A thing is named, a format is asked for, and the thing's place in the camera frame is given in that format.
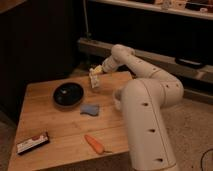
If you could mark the window sill shelf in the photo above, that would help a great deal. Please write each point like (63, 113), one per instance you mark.
(157, 8)

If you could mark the orange carrot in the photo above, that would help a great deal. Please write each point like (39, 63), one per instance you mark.
(95, 145)

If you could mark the metal pole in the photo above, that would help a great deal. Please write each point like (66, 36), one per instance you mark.
(88, 34)

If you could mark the baseboard heater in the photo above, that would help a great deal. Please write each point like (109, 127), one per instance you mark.
(102, 49)

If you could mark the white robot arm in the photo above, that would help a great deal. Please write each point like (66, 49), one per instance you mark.
(140, 100)

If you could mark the wooden table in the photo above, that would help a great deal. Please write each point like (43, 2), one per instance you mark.
(67, 127)

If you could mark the black ceramic bowl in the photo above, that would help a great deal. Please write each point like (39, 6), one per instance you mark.
(68, 94)

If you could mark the white paper cup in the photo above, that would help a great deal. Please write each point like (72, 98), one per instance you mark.
(117, 98)

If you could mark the black handle on heater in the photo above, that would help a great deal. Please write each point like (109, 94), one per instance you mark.
(190, 64)

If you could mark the black and white box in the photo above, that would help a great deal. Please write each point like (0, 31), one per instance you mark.
(32, 143)

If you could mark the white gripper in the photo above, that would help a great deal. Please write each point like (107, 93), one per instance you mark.
(108, 65)

